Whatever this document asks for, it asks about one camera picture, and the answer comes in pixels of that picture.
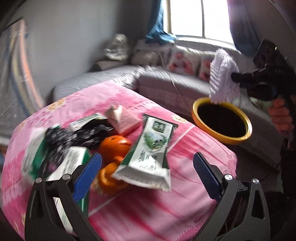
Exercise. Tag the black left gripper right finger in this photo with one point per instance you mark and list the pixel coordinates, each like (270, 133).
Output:
(241, 212)

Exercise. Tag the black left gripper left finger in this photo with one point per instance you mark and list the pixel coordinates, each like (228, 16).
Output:
(42, 219)

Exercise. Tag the white foam fruit net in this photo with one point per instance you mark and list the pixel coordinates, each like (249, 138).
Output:
(222, 87)

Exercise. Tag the peeled orange mandarin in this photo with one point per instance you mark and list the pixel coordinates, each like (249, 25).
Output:
(104, 183)

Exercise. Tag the green white medicine box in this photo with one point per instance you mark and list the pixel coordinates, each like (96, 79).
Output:
(76, 125)

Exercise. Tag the whole orange mandarin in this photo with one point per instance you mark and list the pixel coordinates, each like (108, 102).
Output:
(114, 146)

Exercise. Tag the yellow rimmed trash bin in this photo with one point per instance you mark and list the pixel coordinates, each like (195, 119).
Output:
(225, 122)

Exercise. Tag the right hand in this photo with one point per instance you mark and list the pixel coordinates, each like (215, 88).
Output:
(281, 118)

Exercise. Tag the right purple curtain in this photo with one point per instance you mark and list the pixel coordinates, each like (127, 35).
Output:
(242, 28)

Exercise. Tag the right baby print pillow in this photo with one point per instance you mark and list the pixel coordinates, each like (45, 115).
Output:
(204, 71)

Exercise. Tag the baby print pillow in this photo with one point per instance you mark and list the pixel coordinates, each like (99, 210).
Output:
(204, 71)
(184, 61)

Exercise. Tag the black crumpled plastic bag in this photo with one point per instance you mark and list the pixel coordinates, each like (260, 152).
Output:
(59, 140)

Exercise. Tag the left baby print pillow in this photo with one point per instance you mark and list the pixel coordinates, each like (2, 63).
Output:
(184, 61)

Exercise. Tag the grey quilted corner sofa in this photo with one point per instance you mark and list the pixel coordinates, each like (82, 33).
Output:
(177, 92)

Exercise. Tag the pink white napkin pack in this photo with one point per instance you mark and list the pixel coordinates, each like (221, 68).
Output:
(123, 121)

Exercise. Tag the left blue curtain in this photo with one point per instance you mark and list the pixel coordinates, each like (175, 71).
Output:
(155, 28)

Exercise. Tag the grey square cushion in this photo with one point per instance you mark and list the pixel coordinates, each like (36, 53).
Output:
(143, 58)

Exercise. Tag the striped hanging cloth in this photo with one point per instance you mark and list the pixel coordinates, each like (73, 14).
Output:
(17, 82)

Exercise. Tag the silver plastic bag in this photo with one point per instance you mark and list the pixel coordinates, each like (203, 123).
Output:
(117, 49)

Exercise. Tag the grey bolster cushion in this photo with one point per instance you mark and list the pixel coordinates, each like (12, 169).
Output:
(107, 64)

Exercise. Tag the window with wooden frame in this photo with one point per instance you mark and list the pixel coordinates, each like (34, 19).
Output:
(207, 19)

